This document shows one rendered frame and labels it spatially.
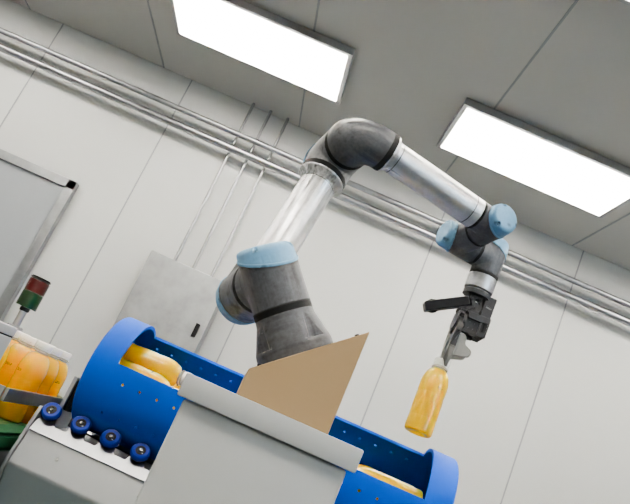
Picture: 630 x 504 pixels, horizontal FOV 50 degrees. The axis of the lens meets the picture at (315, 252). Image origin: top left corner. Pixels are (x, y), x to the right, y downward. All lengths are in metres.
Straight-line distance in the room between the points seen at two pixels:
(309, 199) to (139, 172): 4.01
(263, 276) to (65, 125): 4.57
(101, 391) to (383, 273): 3.86
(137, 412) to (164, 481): 0.46
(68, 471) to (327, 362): 0.70
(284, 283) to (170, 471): 0.39
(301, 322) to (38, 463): 0.70
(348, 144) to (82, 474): 0.93
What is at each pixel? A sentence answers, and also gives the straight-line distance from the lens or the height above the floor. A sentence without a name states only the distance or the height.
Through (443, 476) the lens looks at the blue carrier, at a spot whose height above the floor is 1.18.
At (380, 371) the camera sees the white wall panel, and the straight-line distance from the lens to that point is 5.16.
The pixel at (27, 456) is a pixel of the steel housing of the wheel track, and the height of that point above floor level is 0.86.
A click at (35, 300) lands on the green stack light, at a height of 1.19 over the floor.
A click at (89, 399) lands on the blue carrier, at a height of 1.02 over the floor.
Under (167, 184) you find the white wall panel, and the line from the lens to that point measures 5.42.
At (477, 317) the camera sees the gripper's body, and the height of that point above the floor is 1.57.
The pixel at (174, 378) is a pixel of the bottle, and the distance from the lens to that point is 1.71.
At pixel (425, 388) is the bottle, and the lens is 1.69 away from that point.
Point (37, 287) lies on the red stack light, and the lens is 2.22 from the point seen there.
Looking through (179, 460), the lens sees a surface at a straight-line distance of 1.17.
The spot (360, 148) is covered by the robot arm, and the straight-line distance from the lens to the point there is 1.53.
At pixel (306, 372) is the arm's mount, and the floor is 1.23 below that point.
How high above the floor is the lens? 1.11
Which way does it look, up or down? 15 degrees up
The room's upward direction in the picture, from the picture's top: 24 degrees clockwise
